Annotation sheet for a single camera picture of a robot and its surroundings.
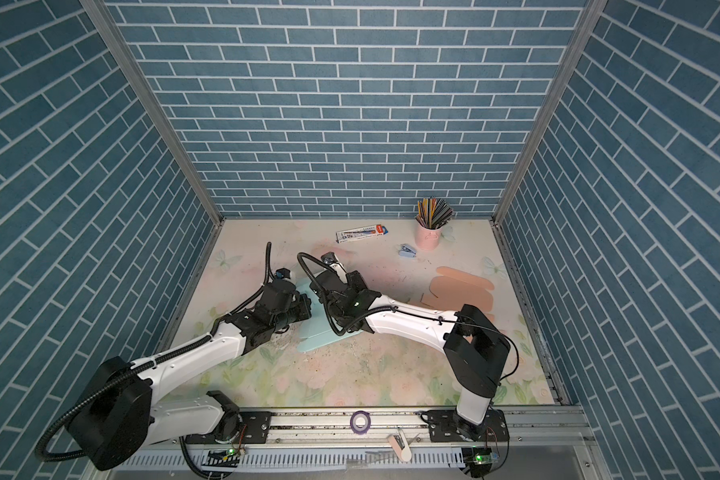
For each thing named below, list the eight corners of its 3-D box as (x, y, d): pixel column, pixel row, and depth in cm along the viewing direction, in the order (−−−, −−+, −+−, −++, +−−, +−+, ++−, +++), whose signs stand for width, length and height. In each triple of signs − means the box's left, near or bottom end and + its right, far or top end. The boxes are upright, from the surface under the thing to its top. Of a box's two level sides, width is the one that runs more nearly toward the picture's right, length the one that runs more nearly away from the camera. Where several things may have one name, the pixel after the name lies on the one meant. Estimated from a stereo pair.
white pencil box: (337, 243, 116) (336, 239, 114) (335, 235, 119) (334, 232, 117) (387, 234, 119) (388, 230, 118) (385, 227, 122) (385, 223, 120)
